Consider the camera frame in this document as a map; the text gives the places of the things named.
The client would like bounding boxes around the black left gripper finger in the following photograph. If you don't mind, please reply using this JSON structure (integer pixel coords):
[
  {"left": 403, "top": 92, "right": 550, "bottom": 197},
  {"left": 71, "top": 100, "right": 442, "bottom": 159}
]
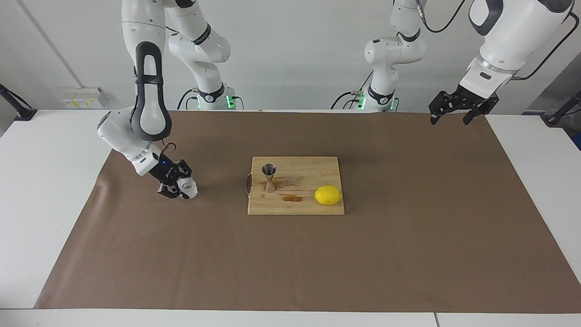
[
  {"left": 428, "top": 91, "right": 459, "bottom": 125},
  {"left": 462, "top": 104, "right": 488, "bottom": 125}
]

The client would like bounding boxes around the clear crinkled glass cup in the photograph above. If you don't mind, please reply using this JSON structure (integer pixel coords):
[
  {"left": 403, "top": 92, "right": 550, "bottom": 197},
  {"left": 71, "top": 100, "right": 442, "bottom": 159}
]
[{"left": 176, "top": 177, "right": 199, "bottom": 200}]

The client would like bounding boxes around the steel double jigger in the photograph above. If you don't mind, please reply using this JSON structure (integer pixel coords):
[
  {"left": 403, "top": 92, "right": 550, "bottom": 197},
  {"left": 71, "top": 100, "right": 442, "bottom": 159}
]
[{"left": 261, "top": 163, "right": 277, "bottom": 193}]

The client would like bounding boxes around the brown paper table mat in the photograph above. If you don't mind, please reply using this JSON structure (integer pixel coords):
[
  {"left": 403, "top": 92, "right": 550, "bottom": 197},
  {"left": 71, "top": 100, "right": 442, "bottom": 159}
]
[{"left": 34, "top": 109, "right": 581, "bottom": 314}]

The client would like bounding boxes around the black clamp stand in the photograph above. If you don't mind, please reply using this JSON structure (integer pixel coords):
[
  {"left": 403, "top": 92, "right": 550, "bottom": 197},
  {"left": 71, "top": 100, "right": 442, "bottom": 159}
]
[
  {"left": 0, "top": 83, "right": 38, "bottom": 121},
  {"left": 545, "top": 91, "right": 581, "bottom": 128}
]

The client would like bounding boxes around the wooden cutting board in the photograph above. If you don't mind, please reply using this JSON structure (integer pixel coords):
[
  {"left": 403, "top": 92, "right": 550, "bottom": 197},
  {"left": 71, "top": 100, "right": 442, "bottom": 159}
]
[{"left": 247, "top": 156, "right": 345, "bottom": 216}]

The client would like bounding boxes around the yellow lemon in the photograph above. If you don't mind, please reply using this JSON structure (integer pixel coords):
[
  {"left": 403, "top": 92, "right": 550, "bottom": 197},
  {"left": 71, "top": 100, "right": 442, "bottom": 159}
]
[{"left": 314, "top": 185, "right": 343, "bottom": 206}]

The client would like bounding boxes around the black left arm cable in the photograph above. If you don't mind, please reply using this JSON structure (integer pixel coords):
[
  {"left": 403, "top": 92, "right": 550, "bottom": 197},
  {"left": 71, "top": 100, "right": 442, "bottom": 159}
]
[{"left": 415, "top": 0, "right": 581, "bottom": 81}]

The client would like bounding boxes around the black right base cable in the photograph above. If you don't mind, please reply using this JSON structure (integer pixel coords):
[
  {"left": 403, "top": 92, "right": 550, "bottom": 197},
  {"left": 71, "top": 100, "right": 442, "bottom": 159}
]
[{"left": 177, "top": 89, "right": 200, "bottom": 110}]

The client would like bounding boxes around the black base cable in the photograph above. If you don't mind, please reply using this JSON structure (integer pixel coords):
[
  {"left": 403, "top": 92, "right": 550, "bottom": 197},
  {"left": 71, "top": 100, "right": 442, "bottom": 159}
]
[
  {"left": 177, "top": 89, "right": 200, "bottom": 110},
  {"left": 330, "top": 91, "right": 364, "bottom": 110}
]

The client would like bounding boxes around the black left base cable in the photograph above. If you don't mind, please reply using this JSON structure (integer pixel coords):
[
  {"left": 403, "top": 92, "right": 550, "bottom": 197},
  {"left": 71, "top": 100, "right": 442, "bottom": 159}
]
[{"left": 330, "top": 91, "right": 364, "bottom": 110}]

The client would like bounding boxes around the white wall outlet box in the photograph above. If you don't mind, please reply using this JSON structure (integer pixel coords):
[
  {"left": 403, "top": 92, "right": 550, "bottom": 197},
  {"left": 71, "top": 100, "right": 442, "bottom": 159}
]
[{"left": 60, "top": 88, "right": 108, "bottom": 109}]

